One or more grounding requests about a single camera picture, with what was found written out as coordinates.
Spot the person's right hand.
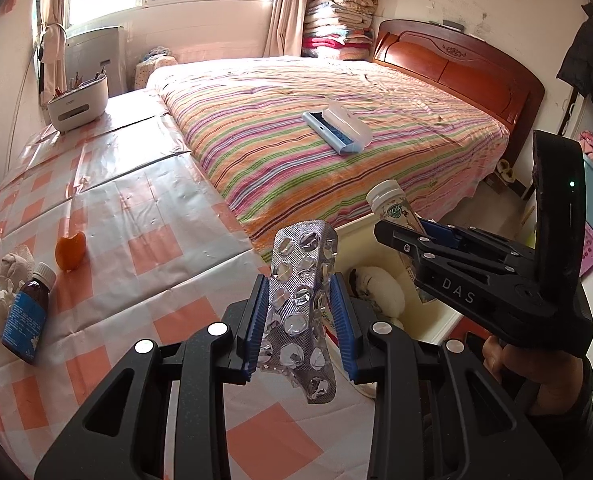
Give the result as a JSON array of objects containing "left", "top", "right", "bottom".
[{"left": 483, "top": 335, "right": 585, "bottom": 416}]

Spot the blue and white case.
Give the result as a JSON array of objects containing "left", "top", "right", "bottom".
[{"left": 301, "top": 100, "right": 373, "bottom": 157}]

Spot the white tissue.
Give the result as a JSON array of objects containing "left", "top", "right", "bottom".
[
  {"left": 0, "top": 290, "right": 18, "bottom": 332},
  {"left": 2, "top": 244, "right": 35, "bottom": 287}
]

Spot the white fluffy ball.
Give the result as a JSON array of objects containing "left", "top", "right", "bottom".
[{"left": 349, "top": 266, "right": 406, "bottom": 317}]

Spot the striped bed sheet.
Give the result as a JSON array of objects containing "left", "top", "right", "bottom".
[{"left": 146, "top": 55, "right": 510, "bottom": 264}]

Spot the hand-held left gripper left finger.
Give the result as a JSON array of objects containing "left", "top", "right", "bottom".
[{"left": 34, "top": 276, "right": 270, "bottom": 480}]

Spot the brown medicine bottle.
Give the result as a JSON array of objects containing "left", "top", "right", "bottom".
[{"left": 1, "top": 262, "right": 58, "bottom": 366}]

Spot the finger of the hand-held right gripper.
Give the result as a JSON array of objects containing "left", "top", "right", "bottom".
[
  {"left": 421, "top": 218, "right": 536, "bottom": 281},
  {"left": 374, "top": 219, "right": 545, "bottom": 342}
]

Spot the wooden bed headboard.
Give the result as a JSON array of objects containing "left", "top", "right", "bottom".
[{"left": 374, "top": 19, "right": 546, "bottom": 161}]

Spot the beige curtain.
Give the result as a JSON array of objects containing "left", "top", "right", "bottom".
[
  {"left": 35, "top": 0, "right": 71, "bottom": 63},
  {"left": 265, "top": 0, "right": 311, "bottom": 58}
]

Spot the white floor appliance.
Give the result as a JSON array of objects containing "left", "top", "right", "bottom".
[{"left": 64, "top": 25, "right": 127, "bottom": 98}]

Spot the silver blister pack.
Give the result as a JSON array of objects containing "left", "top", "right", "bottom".
[{"left": 257, "top": 220, "right": 339, "bottom": 405}]

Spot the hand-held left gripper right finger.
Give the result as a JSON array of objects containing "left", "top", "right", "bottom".
[{"left": 331, "top": 274, "right": 562, "bottom": 480}]

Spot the floral covered bundle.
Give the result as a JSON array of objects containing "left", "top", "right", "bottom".
[{"left": 135, "top": 47, "right": 180, "bottom": 92}]

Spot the clear plastic bottle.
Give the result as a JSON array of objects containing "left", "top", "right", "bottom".
[{"left": 367, "top": 180, "right": 443, "bottom": 306}]

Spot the orange checked tablecloth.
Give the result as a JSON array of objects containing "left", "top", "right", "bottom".
[{"left": 0, "top": 87, "right": 377, "bottom": 480}]

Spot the orange peel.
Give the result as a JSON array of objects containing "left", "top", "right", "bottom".
[{"left": 55, "top": 231, "right": 86, "bottom": 272}]

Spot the cream plastic bin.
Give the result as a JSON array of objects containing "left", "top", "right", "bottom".
[{"left": 333, "top": 217, "right": 466, "bottom": 348}]

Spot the stack of folded quilts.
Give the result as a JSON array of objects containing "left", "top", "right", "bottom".
[{"left": 301, "top": 0, "right": 380, "bottom": 61}]

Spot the white desk organiser box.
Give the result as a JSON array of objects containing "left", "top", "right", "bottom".
[{"left": 46, "top": 71, "right": 110, "bottom": 135}]

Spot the dark hanging jacket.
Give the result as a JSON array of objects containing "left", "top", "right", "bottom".
[{"left": 557, "top": 2, "right": 593, "bottom": 121}]

